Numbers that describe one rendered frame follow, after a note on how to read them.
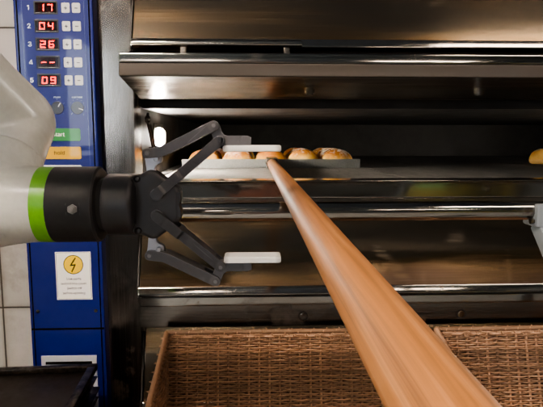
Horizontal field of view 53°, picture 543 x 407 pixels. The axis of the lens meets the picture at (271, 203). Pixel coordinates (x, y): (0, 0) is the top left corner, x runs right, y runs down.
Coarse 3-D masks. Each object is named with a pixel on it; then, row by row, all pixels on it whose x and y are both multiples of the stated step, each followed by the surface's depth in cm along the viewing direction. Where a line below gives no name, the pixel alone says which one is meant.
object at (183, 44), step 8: (136, 40) 104; (144, 40) 104; (152, 40) 104; (160, 40) 104; (168, 40) 104; (176, 40) 104; (184, 40) 104; (192, 40) 104; (200, 40) 104; (208, 40) 104; (216, 40) 104; (224, 40) 104; (232, 40) 104; (240, 40) 105; (248, 40) 105; (256, 40) 105; (264, 40) 105; (272, 40) 105; (280, 40) 105; (288, 40) 105; (296, 40) 105; (184, 48) 104; (288, 48) 105
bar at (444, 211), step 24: (192, 216) 81; (216, 216) 81; (240, 216) 81; (264, 216) 81; (288, 216) 81; (336, 216) 82; (360, 216) 82; (384, 216) 82; (408, 216) 82; (432, 216) 82; (456, 216) 82; (480, 216) 83; (504, 216) 83; (528, 216) 83
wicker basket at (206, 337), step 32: (160, 352) 111; (192, 352) 118; (224, 352) 118; (256, 352) 118; (288, 352) 118; (320, 352) 118; (352, 352) 119; (160, 384) 107; (192, 384) 117; (256, 384) 117; (288, 384) 117; (320, 384) 117; (352, 384) 117
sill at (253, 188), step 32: (192, 192) 118; (224, 192) 118; (256, 192) 118; (320, 192) 119; (352, 192) 119; (384, 192) 119; (416, 192) 120; (448, 192) 120; (480, 192) 120; (512, 192) 120
